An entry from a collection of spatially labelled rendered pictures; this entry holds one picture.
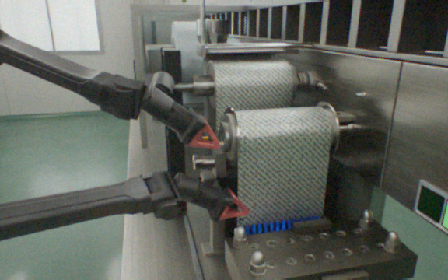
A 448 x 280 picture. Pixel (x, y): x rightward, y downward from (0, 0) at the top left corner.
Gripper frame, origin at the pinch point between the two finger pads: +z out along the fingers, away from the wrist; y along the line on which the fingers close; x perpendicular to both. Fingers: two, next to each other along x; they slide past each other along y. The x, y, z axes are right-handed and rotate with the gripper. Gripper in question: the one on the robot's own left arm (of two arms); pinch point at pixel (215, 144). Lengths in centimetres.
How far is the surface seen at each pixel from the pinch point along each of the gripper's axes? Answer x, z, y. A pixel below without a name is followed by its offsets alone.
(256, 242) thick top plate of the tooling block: -11.7, 18.2, 12.3
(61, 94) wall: -164, -35, -553
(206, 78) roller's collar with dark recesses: 10.8, -4.3, -25.1
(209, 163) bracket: -5.6, 3.6, -3.5
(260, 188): -2.0, 14.4, 5.2
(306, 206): 0.9, 28.5, 5.8
